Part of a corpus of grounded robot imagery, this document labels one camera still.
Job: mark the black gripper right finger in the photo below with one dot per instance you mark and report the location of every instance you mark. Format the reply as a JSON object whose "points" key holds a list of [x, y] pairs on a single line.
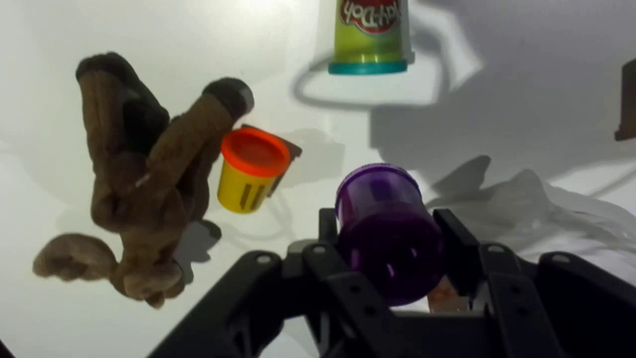
{"points": [[460, 256]]}

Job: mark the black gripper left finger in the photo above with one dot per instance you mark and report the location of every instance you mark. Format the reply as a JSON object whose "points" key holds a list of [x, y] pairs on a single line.
{"points": [[338, 240]]}

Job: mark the purple plastic container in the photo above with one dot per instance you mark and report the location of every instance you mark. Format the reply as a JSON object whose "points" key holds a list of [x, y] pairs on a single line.
{"points": [[390, 232]]}

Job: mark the yellow tub with orange lid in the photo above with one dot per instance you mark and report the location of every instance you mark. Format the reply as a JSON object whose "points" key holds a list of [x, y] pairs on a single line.
{"points": [[249, 172]]}

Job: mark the green Play-Doh can teal lid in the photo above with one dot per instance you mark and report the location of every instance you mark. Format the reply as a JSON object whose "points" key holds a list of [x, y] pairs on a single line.
{"points": [[370, 37]]}

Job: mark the brown plush donkey toy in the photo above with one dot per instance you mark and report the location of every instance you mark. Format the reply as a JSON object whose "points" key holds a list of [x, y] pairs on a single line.
{"points": [[146, 192]]}

